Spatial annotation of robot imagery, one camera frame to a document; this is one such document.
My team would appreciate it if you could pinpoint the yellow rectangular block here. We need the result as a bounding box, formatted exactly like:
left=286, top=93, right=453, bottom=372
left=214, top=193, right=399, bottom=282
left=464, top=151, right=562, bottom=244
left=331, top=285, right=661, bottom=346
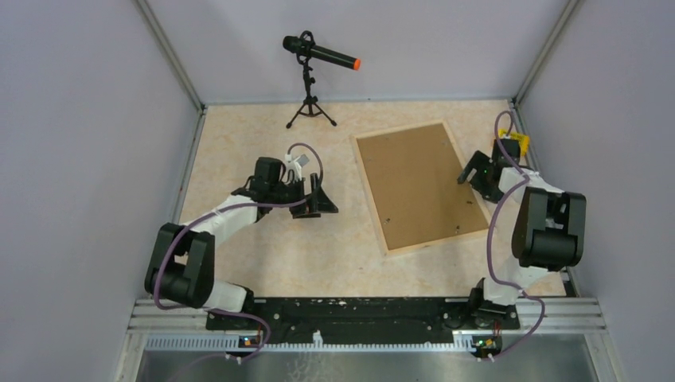
left=498, top=129, right=530, bottom=158

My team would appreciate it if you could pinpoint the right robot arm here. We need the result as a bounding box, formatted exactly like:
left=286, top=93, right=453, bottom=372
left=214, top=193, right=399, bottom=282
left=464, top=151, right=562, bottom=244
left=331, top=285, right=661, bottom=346
left=457, top=138, right=587, bottom=328

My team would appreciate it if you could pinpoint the aluminium rail front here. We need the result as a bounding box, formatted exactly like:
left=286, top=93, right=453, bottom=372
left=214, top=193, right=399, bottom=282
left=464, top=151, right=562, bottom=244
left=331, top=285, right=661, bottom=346
left=115, top=297, right=626, bottom=381

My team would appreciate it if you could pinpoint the black microphone orange tip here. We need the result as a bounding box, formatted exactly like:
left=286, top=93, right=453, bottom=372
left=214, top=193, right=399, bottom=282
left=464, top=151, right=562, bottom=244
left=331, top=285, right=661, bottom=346
left=283, top=36, right=361, bottom=71

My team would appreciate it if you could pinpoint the black tripod mic stand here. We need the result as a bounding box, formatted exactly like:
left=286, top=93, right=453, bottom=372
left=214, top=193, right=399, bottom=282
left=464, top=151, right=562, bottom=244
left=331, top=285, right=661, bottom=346
left=286, top=30, right=338, bottom=129

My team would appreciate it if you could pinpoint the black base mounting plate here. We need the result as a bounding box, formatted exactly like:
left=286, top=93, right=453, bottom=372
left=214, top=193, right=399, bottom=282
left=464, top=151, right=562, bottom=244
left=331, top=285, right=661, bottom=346
left=205, top=297, right=521, bottom=345

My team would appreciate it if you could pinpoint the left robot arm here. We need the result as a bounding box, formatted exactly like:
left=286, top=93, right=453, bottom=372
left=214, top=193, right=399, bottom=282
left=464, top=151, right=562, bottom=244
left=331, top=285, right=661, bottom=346
left=144, top=154, right=339, bottom=329

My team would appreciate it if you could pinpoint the light wooden picture frame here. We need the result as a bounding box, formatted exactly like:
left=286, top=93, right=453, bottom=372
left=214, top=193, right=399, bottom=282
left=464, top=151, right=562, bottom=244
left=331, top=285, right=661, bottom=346
left=349, top=119, right=494, bottom=259

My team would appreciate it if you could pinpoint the brown cardboard backing board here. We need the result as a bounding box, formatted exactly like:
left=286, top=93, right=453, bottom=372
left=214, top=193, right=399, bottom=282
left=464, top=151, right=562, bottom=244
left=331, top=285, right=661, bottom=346
left=356, top=124, right=490, bottom=251

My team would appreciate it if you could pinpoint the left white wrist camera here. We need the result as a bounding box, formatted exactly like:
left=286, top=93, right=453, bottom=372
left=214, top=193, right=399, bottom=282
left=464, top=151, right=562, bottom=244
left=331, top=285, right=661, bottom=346
left=284, top=154, right=310, bottom=182

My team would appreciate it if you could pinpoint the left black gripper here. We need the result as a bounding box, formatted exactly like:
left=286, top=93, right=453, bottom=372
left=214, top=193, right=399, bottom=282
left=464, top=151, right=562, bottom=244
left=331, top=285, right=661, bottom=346
left=270, top=173, right=338, bottom=218

